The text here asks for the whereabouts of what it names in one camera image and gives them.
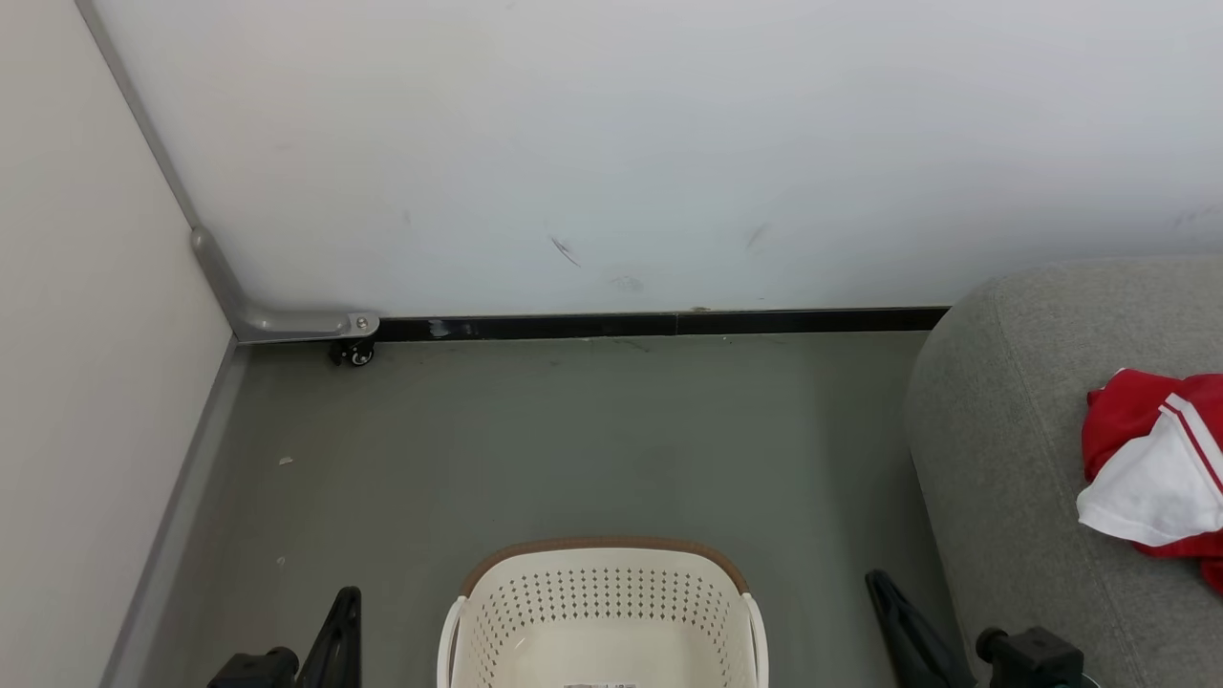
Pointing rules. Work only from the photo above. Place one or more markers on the grey metal floor trim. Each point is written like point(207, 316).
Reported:
point(180, 516)

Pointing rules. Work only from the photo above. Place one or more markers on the black baseboard strip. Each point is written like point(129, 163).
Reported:
point(669, 324)

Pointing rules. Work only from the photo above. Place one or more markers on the red fleece garment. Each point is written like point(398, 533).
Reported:
point(1118, 411)

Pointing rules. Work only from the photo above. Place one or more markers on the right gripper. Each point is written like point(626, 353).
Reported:
point(1037, 661)

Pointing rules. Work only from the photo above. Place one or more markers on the black caster wheel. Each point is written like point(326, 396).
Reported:
point(355, 354)

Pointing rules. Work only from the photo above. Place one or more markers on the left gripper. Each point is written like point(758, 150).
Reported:
point(263, 671)

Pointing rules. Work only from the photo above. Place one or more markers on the white garment with red stripes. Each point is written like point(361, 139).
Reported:
point(1147, 487)

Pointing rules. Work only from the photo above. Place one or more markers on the grey fabric sofa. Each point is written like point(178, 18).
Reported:
point(1003, 430)

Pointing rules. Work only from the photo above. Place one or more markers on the cream perforated laundry basket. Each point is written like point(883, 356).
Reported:
point(602, 612)

